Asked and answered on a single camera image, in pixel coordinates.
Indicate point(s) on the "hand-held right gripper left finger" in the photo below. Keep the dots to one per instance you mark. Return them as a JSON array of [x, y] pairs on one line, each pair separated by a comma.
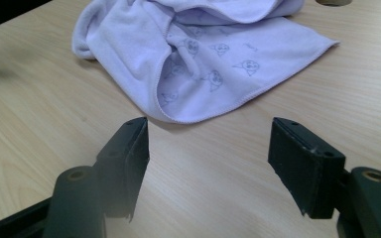
[[125, 165]]

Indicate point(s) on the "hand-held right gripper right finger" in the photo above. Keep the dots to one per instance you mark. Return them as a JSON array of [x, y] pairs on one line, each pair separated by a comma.
[[306, 165]]

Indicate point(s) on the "lilac printed towel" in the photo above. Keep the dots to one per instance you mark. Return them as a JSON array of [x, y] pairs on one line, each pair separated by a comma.
[[135, 56]]

